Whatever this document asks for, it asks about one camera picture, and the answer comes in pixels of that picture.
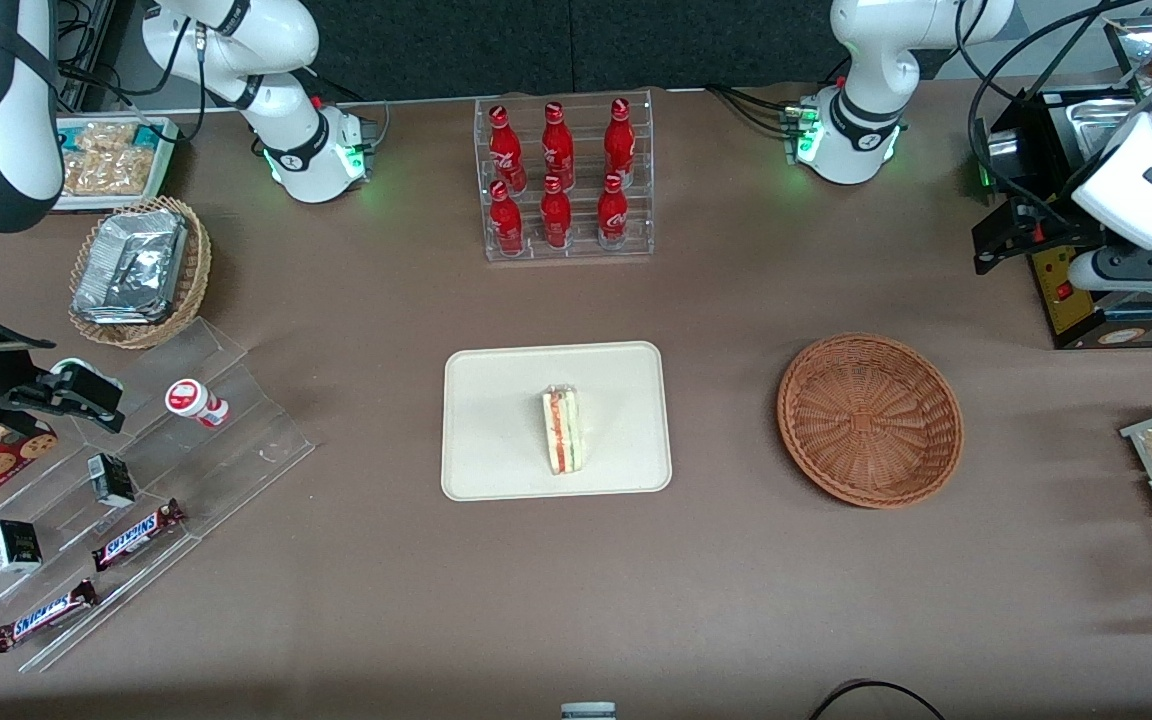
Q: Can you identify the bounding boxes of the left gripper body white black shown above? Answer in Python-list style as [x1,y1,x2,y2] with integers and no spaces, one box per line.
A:
[1069,238,1152,294]

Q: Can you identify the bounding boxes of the triangle sandwich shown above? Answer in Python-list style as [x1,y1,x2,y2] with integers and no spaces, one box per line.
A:
[540,385,588,477]

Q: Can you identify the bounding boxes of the light wicker basket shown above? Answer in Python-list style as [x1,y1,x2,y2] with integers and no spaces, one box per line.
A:
[68,196,212,350]

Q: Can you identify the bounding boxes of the brown wicker basket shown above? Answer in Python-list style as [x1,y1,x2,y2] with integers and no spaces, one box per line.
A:
[776,332,965,510]

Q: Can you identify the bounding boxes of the white snack tray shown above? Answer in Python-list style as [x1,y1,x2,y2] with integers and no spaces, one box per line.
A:
[54,115,183,212]

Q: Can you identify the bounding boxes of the cream plastic tray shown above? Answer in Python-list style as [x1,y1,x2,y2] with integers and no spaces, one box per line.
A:
[441,341,674,502]

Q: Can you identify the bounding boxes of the black machine yellow panel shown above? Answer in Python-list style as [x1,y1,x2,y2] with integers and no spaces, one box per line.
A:
[976,85,1152,351]

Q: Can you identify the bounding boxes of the silver foil snack bag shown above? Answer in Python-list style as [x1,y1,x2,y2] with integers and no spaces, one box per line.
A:
[74,208,188,313]
[71,296,159,325]

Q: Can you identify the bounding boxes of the small black carton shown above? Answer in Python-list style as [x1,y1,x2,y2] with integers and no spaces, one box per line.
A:
[0,520,43,574]
[87,453,137,509]

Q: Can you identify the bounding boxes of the small red white bottle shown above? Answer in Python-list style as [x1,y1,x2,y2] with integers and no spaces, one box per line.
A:
[165,379,230,429]

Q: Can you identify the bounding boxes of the brown snickers bar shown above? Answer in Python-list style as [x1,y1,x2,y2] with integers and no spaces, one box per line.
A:
[91,498,187,572]
[0,578,99,653]

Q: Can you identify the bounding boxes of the clear acrylic stepped display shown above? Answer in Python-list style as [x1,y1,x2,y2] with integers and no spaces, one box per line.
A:
[0,318,317,674]

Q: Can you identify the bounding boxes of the red cola bottle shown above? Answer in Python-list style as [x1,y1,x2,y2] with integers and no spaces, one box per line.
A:
[604,97,637,187]
[541,101,577,191]
[597,172,630,250]
[540,175,573,250]
[488,105,527,193]
[489,180,525,257]

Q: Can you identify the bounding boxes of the clear acrylic bottle rack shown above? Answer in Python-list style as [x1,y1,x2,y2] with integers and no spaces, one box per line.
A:
[474,88,655,263]

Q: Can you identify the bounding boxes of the black looping arm cable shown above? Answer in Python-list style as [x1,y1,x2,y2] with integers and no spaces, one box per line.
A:
[954,0,1152,226]

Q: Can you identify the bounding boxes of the black arm base cables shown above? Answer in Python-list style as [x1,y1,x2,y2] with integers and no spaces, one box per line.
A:
[704,84,801,137]

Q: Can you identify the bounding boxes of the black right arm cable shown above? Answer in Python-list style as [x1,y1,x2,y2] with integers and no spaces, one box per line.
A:
[54,0,213,143]

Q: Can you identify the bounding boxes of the black table edge cable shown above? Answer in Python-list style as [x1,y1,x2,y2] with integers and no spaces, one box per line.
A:
[808,679,949,720]

